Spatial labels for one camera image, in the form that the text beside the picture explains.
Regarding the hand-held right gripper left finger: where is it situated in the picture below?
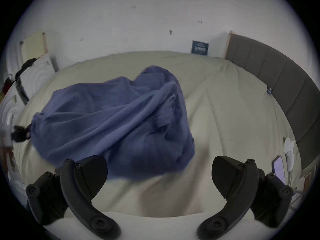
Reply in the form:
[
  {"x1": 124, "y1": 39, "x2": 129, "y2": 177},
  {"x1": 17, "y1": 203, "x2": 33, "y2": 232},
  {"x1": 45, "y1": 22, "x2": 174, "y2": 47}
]
[{"x1": 26, "y1": 155, "x2": 122, "y2": 240}]

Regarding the black phone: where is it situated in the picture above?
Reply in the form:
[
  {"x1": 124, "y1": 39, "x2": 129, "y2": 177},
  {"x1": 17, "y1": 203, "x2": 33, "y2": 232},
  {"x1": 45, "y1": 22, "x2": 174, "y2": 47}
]
[{"x1": 272, "y1": 155, "x2": 286, "y2": 184}]

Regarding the cream board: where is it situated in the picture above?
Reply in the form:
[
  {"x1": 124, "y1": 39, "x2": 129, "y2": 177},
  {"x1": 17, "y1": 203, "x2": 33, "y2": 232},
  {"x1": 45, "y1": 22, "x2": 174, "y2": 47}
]
[{"x1": 20, "y1": 32, "x2": 48, "y2": 59}]

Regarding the black cloth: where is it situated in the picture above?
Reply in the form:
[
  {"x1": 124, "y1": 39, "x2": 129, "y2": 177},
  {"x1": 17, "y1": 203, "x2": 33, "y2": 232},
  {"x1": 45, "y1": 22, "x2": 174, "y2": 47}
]
[{"x1": 15, "y1": 58, "x2": 38, "y2": 80}]

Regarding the bed with beige sheet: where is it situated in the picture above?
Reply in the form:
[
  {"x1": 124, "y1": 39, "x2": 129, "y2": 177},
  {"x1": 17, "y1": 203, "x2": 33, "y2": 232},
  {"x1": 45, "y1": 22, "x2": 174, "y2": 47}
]
[{"x1": 12, "y1": 51, "x2": 304, "y2": 219}]

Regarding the dark blue shirt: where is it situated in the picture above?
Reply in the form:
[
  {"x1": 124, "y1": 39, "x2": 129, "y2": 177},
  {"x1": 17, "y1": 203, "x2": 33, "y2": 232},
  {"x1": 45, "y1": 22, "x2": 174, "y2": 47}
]
[{"x1": 30, "y1": 65, "x2": 195, "y2": 182}]

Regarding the white hand controller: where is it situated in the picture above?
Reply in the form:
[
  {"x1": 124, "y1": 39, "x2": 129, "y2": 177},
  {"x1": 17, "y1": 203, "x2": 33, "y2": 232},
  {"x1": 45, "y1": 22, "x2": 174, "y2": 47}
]
[{"x1": 283, "y1": 137, "x2": 296, "y2": 172}]

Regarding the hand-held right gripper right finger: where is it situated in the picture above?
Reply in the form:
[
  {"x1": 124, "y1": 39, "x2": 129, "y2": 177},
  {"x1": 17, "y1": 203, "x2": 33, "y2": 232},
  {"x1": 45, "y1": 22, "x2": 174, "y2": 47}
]
[{"x1": 197, "y1": 156, "x2": 294, "y2": 238}]

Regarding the grey padded headboard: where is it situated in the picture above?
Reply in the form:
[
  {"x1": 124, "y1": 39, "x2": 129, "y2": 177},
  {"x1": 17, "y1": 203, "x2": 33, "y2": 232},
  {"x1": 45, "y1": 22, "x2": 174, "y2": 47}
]
[{"x1": 225, "y1": 31, "x2": 320, "y2": 171}]

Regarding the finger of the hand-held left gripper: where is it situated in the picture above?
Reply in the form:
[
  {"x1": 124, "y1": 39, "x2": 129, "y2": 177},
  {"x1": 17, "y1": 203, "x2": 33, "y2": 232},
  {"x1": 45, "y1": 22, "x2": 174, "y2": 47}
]
[{"x1": 11, "y1": 125, "x2": 32, "y2": 143}]

